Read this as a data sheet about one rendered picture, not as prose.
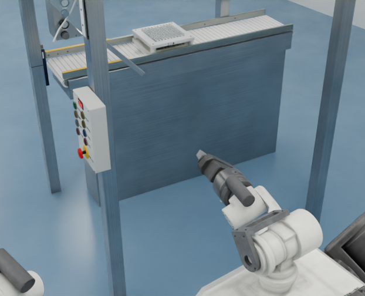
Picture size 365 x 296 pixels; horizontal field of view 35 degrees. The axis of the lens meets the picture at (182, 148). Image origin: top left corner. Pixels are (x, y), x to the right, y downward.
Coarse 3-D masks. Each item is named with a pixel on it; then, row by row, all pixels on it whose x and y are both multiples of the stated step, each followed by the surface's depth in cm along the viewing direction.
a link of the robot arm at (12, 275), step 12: (0, 252) 111; (0, 264) 110; (12, 264) 110; (0, 276) 111; (12, 276) 109; (24, 276) 108; (36, 276) 115; (0, 288) 108; (12, 288) 110; (24, 288) 109; (36, 288) 114
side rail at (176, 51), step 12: (288, 24) 320; (240, 36) 307; (252, 36) 311; (180, 48) 293; (192, 48) 296; (204, 48) 300; (132, 60) 283; (144, 60) 286; (72, 72) 271; (84, 72) 274
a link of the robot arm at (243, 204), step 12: (228, 180) 147; (240, 180) 149; (228, 192) 148; (240, 192) 142; (252, 192) 145; (228, 204) 150; (240, 204) 144; (252, 204) 144; (264, 204) 144; (228, 216) 143; (240, 216) 143; (252, 216) 144
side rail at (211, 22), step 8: (224, 16) 330; (232, 16) 332; (240, 16) 334; (248, 16) 337; (184, 24) 320; (192, 24) 322; (200, 24) 324; (208, 24) 327; (112, 40) 303; (120, 40) 305; (128, 40) 307; (72, 48) 295; (80, 48) 297; (48, 56) 291
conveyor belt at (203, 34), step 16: (192, 32) 320; (208, 32) 320; (224, 32) 320; (240, 32) 320; (128, 48) 302; (208, 48) 303; (48, 64) 290; (64, 64) 286; (80, 64) 286; (64, 80) 273
